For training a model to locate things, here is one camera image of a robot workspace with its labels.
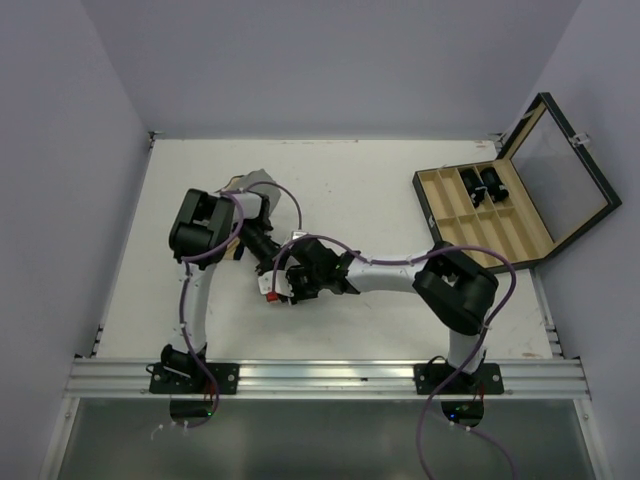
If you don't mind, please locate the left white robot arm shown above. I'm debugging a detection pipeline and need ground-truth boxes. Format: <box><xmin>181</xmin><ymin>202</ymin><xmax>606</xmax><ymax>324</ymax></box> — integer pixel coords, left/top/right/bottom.
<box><xmin>149</xmin><ymin>181</ymin><xmax>281</xmax><ymax>393</ymax></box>

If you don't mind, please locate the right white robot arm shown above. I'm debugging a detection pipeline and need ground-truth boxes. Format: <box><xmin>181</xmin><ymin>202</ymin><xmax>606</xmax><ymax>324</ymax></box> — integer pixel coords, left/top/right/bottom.
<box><xmin>285</xmin><ymin>238</ymin><xmax>499</xmax><ymax>393</ymax></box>

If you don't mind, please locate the grey underwear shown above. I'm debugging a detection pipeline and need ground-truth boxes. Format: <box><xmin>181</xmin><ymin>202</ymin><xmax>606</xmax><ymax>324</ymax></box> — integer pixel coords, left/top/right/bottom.
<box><xmin>231</xmin><ymin>169</ymin><xmax>281</xmax><ymax>214</ymax></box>

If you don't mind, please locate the beige underwear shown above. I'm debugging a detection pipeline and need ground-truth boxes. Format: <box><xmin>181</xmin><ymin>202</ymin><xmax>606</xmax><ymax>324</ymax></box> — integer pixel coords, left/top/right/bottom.
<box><xmin>222</xmin><ymin>175</ymin><xmax>243</xmax><ymax>261</ymax></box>

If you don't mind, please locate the black rolled item left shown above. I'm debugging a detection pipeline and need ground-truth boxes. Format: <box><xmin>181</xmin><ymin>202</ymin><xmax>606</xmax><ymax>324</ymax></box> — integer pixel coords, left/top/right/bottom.
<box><xmin>459</xmin><ymin>168</ymin><xmax>487</xmax><ymax>208</ymax></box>

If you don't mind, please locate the black rolled item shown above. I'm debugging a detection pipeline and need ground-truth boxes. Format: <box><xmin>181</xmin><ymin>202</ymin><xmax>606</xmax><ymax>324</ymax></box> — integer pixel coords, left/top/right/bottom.
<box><xmin>459</xmin><ymin>168</ymin><xmax>487</xmax><ymax>208</ymax></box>
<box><xmin>480</xmin><ymin>167</ymin><xmax>509</xmax><ymax>203</ymax></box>

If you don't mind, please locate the black rolled item right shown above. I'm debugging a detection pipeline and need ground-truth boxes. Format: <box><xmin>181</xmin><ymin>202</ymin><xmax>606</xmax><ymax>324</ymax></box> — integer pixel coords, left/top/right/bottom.
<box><xmin>480</xmin><ymin>167</ymin><xmax>509</xmax><ymax>203</ymax></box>

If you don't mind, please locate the black wooden compartment box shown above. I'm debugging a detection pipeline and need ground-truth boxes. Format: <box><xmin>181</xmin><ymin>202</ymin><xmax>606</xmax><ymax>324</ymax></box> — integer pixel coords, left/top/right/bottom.
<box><xmin>412</xmin><ymin>92</ymin><xmax>622</xmax><ymax>273</ymax></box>

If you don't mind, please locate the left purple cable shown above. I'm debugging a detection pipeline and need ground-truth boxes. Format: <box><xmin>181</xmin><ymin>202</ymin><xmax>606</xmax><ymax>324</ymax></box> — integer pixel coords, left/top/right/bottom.
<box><xmin>177</xmin><ymin>179</ymin><xmax>304</xmax><ymax>429</ymax></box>

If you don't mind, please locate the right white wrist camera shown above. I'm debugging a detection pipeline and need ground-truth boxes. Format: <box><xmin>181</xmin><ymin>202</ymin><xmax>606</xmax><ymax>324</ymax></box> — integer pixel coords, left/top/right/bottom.
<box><xmin>258</xmin><ymin>270</ymin><xmax>293</xmax><ymax>303</ymax></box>

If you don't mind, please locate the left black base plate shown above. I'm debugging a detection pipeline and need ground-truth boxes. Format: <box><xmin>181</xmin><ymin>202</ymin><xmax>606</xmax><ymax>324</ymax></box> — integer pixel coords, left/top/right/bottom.
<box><xmin>145</xmin><ymin>362</ymin><xmax>240</xmax><ymax>395</ymax></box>

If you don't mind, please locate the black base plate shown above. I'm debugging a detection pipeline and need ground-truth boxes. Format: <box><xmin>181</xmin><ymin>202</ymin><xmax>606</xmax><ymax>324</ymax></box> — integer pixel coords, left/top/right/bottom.
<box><xmin>145</xmin><ymin>362</ymin><xmax>240</xmax><ymax>395</ymax></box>
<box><xmin>413</xmin><ymin>362</ymin><xmax>505</xmax><ymax>395</ymax></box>

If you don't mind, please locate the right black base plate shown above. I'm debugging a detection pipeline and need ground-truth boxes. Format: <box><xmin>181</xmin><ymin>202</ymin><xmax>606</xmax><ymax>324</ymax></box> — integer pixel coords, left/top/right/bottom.
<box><xmin>413</xmin><ymin>362</ymin><xmax>505</xmax><ymax>395</ymax></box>

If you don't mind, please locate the aluminium mounting rail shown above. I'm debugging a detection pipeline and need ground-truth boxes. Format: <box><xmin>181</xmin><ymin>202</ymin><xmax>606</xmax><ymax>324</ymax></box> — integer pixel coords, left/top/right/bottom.
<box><xmin>63</xmin><ymin>359</ymin><xmax>590</xmax><ymax>400</ymax></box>

